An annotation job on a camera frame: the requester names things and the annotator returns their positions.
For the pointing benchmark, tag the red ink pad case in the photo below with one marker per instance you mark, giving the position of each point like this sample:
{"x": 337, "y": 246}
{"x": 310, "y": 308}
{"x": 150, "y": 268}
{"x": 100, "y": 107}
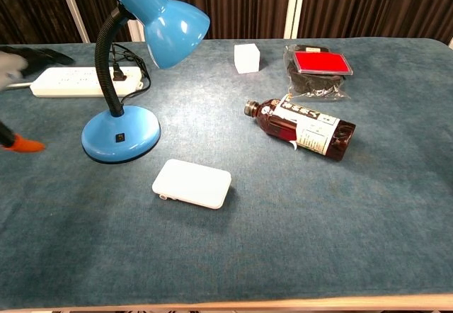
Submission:
{"x": 320, "y": 61}

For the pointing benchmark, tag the teal tablecloth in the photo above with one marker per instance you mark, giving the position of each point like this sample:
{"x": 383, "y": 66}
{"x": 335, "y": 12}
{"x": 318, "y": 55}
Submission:
{"x": 247, "y": 242}

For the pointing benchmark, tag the small cube block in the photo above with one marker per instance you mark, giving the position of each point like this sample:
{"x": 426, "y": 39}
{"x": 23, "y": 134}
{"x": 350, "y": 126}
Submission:
{"x": 247, "y": 59}

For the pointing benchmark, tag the brown labelled plastic bottle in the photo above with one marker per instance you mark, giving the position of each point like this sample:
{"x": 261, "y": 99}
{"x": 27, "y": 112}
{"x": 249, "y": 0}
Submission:
{"x": 311, "y": 129}

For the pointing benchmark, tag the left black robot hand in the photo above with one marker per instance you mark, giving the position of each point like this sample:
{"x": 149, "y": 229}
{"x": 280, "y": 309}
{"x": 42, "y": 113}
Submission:
{"x": 14, "y": 65}

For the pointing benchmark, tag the white rectangular flat case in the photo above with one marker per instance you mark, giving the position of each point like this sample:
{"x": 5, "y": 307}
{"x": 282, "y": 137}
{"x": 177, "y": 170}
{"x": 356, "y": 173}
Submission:
{"x": 193, "y": 183}

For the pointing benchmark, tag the black item in plastic bag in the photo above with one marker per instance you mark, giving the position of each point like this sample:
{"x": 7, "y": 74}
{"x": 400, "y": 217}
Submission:
{"x": 311, "y": 83}

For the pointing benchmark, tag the blue gooseneck desk lamp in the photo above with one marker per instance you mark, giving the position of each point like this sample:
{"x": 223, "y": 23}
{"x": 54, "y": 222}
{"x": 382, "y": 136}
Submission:
{"x": 120, "y": 129}

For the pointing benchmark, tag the white partition post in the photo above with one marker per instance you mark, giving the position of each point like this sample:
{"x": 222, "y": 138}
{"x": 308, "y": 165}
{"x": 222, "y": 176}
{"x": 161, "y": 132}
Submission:
{"x": 295, "y": 5}
{"x": 451, "y": 43}
{"x": 134, "y": 33}
{"x": 72, "y": 8}

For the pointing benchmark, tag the white power strip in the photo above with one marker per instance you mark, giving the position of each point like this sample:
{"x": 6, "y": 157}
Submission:
{"x": 70, "y": 81}

